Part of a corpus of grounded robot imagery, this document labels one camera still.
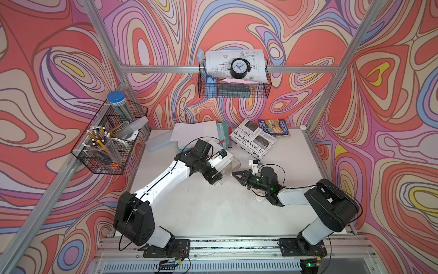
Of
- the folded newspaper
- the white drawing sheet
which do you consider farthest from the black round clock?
the folded newspaper

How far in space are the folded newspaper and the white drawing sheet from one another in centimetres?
35

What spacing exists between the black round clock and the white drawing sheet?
5cm

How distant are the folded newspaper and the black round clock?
367 mm

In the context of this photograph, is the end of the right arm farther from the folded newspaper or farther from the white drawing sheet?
the white drawing sheet

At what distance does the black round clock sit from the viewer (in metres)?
0.80

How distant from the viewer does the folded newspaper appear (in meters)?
1.04

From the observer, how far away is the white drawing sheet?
0.85m
